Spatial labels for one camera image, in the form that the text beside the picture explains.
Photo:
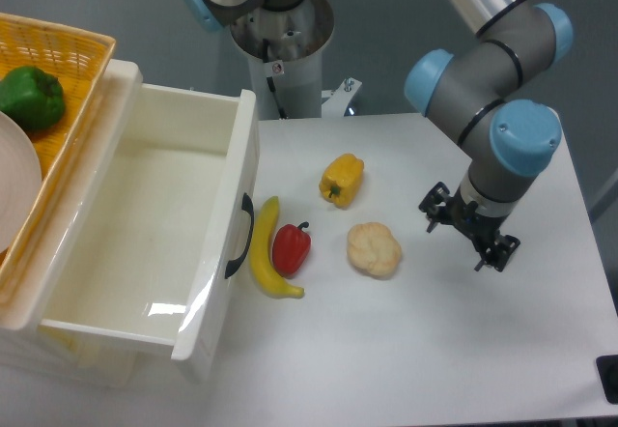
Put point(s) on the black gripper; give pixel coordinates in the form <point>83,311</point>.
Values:
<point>494,249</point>

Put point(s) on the black top drawer handle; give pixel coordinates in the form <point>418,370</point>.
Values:
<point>234,265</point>

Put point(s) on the white drawer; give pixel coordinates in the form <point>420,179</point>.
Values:
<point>146,274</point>

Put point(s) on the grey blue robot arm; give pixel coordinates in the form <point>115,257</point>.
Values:
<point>470,98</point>

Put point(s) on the white drawer cabinet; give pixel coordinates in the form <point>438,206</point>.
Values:
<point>34,263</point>

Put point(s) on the yellow bell pepper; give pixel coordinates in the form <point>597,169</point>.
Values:
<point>341,180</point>

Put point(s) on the red bell pepper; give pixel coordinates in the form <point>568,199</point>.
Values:
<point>290,248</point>

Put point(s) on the black corner device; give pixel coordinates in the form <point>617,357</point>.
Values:
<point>607,367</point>

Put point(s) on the yellow banana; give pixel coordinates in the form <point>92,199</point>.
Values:
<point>263,271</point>

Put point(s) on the yellow woven basket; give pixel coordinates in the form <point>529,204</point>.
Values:
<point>78,58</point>

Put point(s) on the green bell pepper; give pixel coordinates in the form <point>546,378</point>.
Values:
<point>33,98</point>

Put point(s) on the white plate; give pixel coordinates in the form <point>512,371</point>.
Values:
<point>21,179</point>

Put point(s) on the white base mounting frame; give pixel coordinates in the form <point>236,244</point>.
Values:
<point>338,101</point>

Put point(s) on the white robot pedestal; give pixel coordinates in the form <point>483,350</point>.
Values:
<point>287,47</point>

